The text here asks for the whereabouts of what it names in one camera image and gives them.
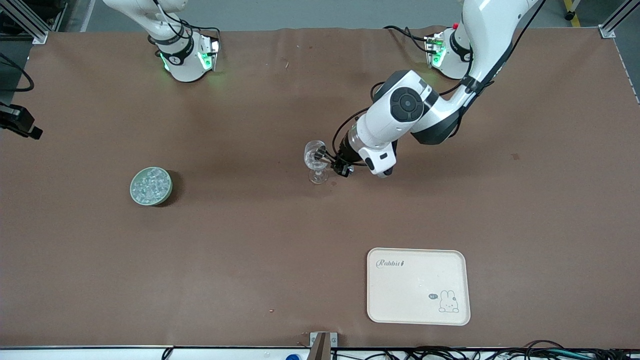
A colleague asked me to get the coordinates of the black left base power cable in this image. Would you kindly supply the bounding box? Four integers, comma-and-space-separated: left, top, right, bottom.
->
383, 25, 432, 54

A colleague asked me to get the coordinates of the white tray with rabbit print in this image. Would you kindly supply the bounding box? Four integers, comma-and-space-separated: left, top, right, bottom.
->
366, 247, 471, 326

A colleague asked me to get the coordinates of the aluminium frame profile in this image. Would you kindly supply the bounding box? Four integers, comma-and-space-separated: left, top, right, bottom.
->
599, 0, 640, 39
0, 0, 69, 45

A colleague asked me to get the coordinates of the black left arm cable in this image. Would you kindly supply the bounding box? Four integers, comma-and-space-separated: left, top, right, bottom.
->
332, 0, 543, 151

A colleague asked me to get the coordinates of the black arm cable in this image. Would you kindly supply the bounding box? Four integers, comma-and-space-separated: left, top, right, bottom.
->
0, 52, 35, 94
332, 0, 543, 151

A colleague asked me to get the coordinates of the tangled black cable bundle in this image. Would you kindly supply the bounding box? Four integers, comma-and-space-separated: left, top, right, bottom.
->
330, 340, 640, 360

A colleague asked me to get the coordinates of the black base power cable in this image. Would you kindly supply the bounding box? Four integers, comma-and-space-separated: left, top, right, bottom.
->
383, 25, 432, 54
186, 24, 222, 42

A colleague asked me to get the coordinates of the clear stemmed wine glass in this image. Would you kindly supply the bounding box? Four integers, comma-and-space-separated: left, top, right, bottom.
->
303, 140, 331, 185

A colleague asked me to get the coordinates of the metal bracket with wooden stick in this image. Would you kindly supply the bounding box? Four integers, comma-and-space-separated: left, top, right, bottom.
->
309, 331, 339, 360

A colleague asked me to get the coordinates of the black right base power cable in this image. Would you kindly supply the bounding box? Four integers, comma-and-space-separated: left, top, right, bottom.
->
186, 24, 222, 42

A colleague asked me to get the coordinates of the green bowl of ice cubes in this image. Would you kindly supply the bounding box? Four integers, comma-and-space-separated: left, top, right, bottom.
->
130, 166, 174, 207

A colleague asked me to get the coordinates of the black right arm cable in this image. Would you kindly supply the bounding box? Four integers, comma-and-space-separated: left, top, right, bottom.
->
0, 52, 35, 94

